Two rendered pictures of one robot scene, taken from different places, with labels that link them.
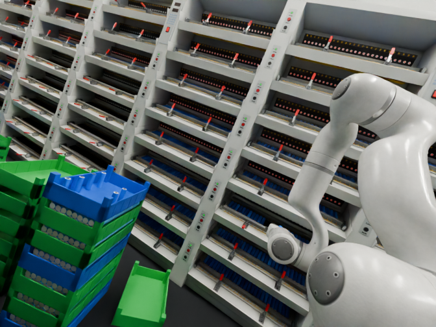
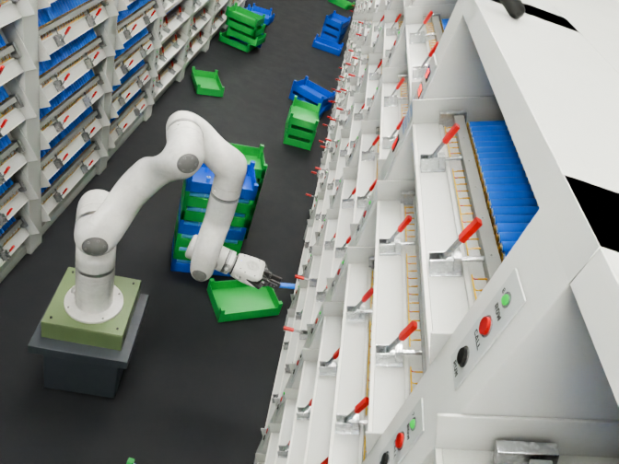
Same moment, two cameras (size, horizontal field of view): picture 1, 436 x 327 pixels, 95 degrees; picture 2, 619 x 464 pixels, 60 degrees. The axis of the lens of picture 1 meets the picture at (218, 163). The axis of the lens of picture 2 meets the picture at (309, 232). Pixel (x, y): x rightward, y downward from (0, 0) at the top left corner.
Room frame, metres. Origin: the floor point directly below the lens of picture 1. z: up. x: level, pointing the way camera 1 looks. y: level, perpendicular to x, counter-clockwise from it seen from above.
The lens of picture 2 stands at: (0.34, -1.63, 1.86)
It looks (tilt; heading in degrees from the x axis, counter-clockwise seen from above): 37 degrees down; 66
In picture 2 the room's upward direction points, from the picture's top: 21 degrees clockwise
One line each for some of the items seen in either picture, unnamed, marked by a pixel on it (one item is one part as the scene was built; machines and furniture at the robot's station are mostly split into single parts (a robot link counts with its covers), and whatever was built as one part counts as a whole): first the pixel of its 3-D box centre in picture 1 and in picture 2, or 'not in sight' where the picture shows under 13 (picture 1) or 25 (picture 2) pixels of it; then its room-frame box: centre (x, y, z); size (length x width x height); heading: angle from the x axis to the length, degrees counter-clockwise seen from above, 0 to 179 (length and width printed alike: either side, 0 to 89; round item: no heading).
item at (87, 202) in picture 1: (106, 188); (221, 175); (0.72, 0.34, 0.52); 0.30 x 0.20 x 0.08; 178
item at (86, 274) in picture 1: (85, 244); (212, 216); (0.72, 0.34, 0.28); 0.30 x 0.20 x 0.08; 178
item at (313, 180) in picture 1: (308, 217); (213, 235); (0.61, -0.32, 0.74); 0.16 x 0.09 x 0.30; 72
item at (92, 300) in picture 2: not in sight; (95, 284); (0.26, -0.30, 0.46); 0.19 x 0.19 x 0.18
